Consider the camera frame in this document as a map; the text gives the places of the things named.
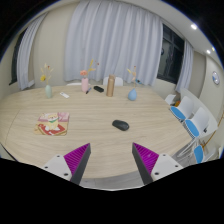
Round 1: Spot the cartoon print mouse pad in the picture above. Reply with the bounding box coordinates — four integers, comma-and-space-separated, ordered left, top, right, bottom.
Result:
33, 111, 71, 137

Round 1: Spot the wide white curtain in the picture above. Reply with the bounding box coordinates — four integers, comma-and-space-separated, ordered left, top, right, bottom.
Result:
63, 0, 164, 87

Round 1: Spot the blue vase with dried flowers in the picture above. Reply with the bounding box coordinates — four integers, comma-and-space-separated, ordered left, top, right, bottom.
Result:
126, 65, 139, 102

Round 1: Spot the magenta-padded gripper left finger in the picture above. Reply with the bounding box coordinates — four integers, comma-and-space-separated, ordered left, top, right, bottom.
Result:
41, 142, 92, 186

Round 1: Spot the narrow white curtain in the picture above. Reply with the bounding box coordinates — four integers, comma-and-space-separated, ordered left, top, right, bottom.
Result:
175, 39, 195, 94
16, 13, 48, 92

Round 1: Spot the green vase with yellow flowers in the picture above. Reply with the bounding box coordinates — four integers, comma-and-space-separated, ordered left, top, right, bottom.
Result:
39, 63, 55, 100

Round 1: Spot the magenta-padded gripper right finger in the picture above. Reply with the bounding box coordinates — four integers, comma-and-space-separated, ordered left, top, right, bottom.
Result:
131, 142, 184, 186

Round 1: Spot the dark window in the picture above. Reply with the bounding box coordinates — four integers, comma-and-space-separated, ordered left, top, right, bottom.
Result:
157, 23, 185, 85
8, 28, 28, 86

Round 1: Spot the black computer mouse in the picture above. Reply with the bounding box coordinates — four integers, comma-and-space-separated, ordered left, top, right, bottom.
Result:
111, 119, 130, 132

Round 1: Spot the pink vase with orange flower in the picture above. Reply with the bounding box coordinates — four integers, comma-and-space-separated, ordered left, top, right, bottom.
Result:
79, 59, 100, 94

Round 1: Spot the gold drink bottle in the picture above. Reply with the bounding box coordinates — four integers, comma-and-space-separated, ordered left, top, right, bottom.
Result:
105, 74, 116, 98

